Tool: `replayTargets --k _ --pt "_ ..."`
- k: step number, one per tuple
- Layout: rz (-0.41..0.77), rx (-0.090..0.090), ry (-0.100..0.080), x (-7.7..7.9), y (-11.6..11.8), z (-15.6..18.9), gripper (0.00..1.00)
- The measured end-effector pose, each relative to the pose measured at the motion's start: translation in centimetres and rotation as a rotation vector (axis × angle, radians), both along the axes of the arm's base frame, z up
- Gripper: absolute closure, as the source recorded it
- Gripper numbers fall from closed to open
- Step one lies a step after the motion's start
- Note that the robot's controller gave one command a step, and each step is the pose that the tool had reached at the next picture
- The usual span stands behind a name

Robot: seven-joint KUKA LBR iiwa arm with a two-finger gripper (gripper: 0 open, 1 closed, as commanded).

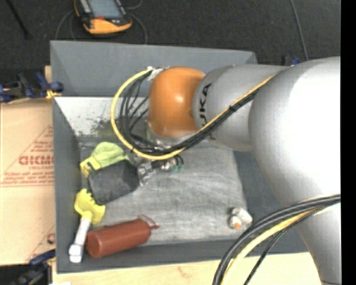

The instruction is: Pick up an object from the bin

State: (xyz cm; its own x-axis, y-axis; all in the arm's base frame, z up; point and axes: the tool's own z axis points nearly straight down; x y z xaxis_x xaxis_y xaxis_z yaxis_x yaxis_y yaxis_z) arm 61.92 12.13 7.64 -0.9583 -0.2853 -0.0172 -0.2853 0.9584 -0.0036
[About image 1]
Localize light green cloth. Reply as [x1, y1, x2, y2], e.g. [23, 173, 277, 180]
[90, 141, 132, 170]

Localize dark grey sponge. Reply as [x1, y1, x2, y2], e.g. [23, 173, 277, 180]
[87, 160, 141, 205]

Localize grey metal bin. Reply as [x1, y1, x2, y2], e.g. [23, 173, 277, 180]
[49, 40, 311, 273]

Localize yellow plastic toy piece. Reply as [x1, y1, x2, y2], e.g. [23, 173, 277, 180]
[80, 157, 102, 178]

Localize red-brown squeeze bottle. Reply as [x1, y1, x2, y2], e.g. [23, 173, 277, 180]
[85, 214, 160, 259]

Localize small white and orange toy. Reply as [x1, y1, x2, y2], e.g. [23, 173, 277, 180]
[227, 207, 253, 230]

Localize brown cardboard board, red print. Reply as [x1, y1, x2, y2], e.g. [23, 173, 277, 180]
[0, 98, 57, 267]

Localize yellow toy rake, white handle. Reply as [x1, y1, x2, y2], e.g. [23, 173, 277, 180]
[68, 188, 107, 264]

